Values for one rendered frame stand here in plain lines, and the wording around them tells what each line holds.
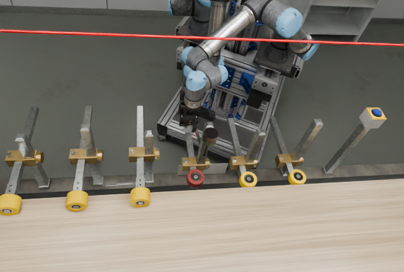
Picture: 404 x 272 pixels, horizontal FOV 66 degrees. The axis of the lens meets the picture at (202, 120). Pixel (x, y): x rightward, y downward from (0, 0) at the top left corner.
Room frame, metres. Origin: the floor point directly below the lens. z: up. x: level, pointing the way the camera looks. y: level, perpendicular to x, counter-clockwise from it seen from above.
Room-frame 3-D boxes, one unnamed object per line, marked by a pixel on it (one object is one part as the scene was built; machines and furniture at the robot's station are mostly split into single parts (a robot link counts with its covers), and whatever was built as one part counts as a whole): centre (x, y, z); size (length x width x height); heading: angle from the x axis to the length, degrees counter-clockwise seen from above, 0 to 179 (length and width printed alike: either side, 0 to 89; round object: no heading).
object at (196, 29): (1.68, 0.13, 1.09); 0.15 x 0.15 x 0.10
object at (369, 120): (1.06, -0.76, 1.18); 0.07 x 0.07 x 0.08; 16
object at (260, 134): (0.92, -0.27, 0.86); 0.03 x 0.03 x 0.48; 16
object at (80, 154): (0.70, 0.47, 0.94); 0.13 x 0.06 x 0.05; 106
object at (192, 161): (0.84, -0.01, 0.84); 0.13 x 0.06 x 0.05; 106
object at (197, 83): (0.91, 0.05, 1.30); 0.09 x 0.08 x 0.11; 139
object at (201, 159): (0.85, -0.03, 0.92); 0.03 x 0.03 x 0.48; 16
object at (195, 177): (0.74, -0.03, 0.85); 0.08 x 0.08 x 0.11
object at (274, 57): (1.58, -0.35, 1.09); 0.15 x 0.15 x 0.10
